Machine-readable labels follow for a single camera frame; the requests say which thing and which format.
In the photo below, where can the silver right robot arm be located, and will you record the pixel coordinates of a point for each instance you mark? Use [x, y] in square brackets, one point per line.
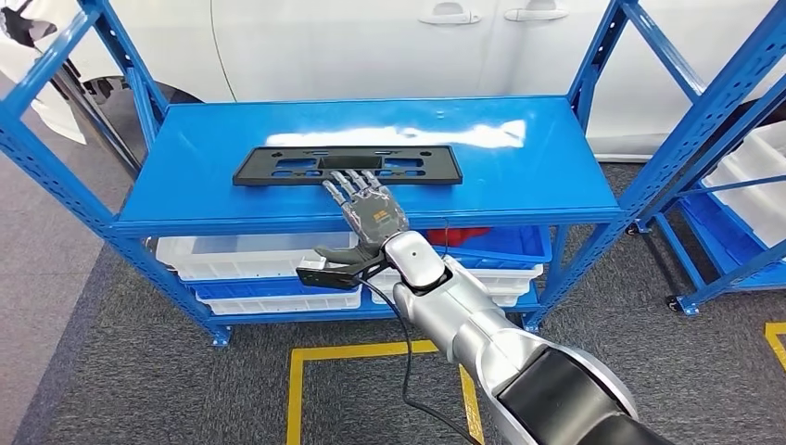
[466, 313]

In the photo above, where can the black camera bracket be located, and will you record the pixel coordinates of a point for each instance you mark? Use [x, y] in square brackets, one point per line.
[371, 267]

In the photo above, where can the red plastic part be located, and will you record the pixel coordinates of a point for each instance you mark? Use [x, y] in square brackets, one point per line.
[460, 236]

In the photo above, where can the white car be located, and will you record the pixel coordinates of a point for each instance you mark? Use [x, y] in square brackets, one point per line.
[338, 49]

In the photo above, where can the black plastic mounting plate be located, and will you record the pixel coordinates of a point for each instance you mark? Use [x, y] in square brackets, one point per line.
[255, 172]

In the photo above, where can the blue rack with casters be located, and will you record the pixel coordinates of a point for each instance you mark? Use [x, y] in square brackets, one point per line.
[737, 279]

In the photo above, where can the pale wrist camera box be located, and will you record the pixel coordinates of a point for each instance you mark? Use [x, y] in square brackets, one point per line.
[325, 279]

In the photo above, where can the blue metal shelf rack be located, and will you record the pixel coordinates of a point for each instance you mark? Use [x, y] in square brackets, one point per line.
[522, 172]

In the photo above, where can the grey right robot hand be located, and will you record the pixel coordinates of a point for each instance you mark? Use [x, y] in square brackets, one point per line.
[374, 212]

